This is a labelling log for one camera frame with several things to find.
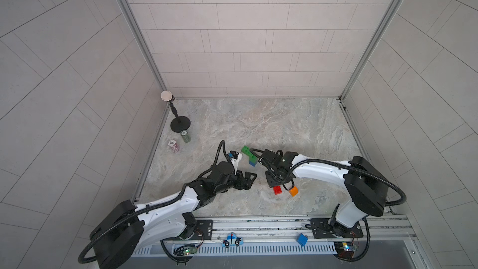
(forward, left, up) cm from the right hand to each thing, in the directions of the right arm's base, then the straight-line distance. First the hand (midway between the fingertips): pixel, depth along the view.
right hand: (271, 183), depth 84 cm
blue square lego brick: (+9, +8, +2) cm, 12 cm away
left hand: (+1, +9, +8) cm, 12 cm away
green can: (+24, +41, +8) cm, 48 cm away
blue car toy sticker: (-21, +18, +3) cm, 27 cm away
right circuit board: (-26, -24, 0) cm, 35 cm away
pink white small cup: (+18, +46, +9) cm, 50 cm away
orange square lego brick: (-5, -9, +1) cm, 11 cm away
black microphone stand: (+34, +46, +6) cm, 58 cm away
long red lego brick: (-4, -2, +2) cm, 5 cm away
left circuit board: (-23, +33, +5) cm, 41 cm away
